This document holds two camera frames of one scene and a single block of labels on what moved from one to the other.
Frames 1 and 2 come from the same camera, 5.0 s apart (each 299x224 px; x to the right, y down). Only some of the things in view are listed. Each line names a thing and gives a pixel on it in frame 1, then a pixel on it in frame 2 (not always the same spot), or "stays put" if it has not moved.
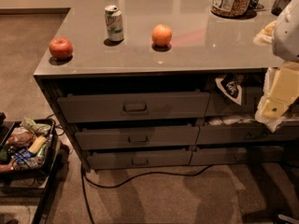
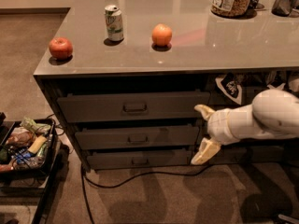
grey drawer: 135,137 stays put
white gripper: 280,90 to 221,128
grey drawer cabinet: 148,77 stays put
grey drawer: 116,106 stays put
